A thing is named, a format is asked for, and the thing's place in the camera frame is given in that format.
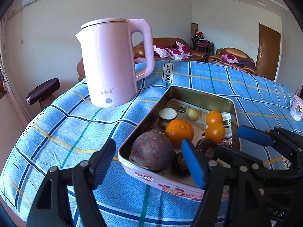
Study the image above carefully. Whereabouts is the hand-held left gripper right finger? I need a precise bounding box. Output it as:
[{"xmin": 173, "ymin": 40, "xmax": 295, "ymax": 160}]
[{"xmin": 181, "ymin": 139, "xmax": 268, "ymax": 227}]

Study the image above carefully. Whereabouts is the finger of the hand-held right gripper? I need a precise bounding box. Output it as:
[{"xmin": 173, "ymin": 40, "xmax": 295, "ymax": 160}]
[
  {"xmin": 216, "ymin": 145, "xmax": 303, "ymax": 178},
  {"xmin": 237, "ymin": 125, "xmax": 303, "ymax": 156}
]

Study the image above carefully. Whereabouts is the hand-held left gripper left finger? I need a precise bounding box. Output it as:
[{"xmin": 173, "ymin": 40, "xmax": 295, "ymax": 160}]
[{"xmin": 27, "ymin": 138, "xmax": 116, "ymax": 227}]

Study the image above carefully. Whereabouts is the dark brown water chestnut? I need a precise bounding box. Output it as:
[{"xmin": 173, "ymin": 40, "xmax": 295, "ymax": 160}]
[
  {"xmin": 196, "ymin": 138, "xmax": 218, "ymax": 160},
  {"xmin": 172, "ymin": 152, "xmax": 192, "ymax": 176}
]

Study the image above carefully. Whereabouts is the orange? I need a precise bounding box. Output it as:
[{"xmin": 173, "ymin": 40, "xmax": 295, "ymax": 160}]
[
  {"xmin": 206, "ymin": 110, "xmax": 224, "ymax": 126},
  {"xmin": 165, "ymin": 119, "xmax": 194, "ymax": 148},
  {"xmin": 205, "ymin": 122, "xmax": 226, "ymax": 145}
]

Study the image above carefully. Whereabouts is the pink tin box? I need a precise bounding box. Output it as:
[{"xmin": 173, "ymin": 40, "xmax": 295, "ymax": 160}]
[{"xmin": 118, "ymin": 86, "xmax": 241, "ymax": 202}]

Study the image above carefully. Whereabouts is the large purple passion fruit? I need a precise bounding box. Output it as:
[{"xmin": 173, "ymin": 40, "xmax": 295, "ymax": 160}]
[{"xmin": 129, "ymin": 132, "xmax": 176, "ymax": 173}]

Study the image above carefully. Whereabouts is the white-topped dark chestnut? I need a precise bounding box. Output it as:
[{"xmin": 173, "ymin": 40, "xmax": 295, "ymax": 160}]
[{"xmin": 159, "ymin": 107, "xmax": 177, "ymax": 120}]

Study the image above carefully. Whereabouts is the blue checked tablecloth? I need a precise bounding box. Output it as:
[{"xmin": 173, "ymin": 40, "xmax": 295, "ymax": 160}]
[{"xmin": 0, "ymin": 60, "xmax": 303, "ymax": 227}]

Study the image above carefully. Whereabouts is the pink cartoon cup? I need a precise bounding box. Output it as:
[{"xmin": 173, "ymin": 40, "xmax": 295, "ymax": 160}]
[{"xmin": 289, "ymin": 95, "xmax": 303, "ymax": 121}]

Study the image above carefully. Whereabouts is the purple blanket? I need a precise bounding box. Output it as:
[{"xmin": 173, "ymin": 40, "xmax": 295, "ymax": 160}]
[{"xmin": 237, "ymin": 60, "xmax": 255, "ymax": 70}]

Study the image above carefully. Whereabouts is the brown wooden door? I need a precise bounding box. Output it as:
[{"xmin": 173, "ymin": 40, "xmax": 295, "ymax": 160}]
[{"xmin": 256, "ymin": 24, "xmax": 281, "ymax": 81}]

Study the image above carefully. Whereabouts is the brown leather armchair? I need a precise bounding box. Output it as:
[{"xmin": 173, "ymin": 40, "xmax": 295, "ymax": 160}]
[
  {"xmin": 208, "ymin": 47, "xmax": 257, "ymax": 75},
  {"xmin": 77, "ymin": 58, "xmax": 87, "ymax": 83}
]

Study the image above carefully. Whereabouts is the dark brown padded stool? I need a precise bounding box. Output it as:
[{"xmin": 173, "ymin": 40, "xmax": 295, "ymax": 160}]
[{"xmin": 26, "ymin": 78, "xmax": 61, "ymax": 110}]

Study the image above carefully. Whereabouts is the pink electric kettle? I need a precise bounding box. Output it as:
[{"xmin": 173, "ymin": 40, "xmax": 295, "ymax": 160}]
[{"xmin": 75, "ymin": 18, "xmax": 155, "ymax": 108}]

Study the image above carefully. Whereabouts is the stack of dark chairs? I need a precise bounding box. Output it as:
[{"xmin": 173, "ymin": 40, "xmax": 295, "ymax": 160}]
[{"xmin": 192, "ymin": 34, "xmax": 215, "ymax": 55}]

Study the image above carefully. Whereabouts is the brown leather sofa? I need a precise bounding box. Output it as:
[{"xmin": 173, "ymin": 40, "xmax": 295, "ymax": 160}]
[{"xmin": 133, "ymin": 37, "xmax": 209, "ymax": 64}]

